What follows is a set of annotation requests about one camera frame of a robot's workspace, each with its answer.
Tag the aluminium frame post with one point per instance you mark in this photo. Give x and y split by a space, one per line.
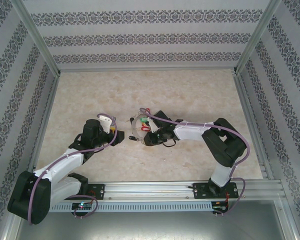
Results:
257 32
35 32

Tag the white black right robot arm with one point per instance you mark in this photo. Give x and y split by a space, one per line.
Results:
190 131

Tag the red plastic key tag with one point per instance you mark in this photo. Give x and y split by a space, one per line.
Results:
144 128
147 110

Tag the small circuit board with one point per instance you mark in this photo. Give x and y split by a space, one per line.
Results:
82 206
220 208

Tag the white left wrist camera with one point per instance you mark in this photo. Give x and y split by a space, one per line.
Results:
106 120

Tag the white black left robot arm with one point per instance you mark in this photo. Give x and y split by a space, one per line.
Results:
62 162

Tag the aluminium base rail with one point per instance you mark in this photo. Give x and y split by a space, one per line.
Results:
150 190

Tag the aluminium side rail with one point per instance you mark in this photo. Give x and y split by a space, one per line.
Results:
243 100
53 92

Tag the grey metal shelf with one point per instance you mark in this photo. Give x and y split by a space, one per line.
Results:
150 227

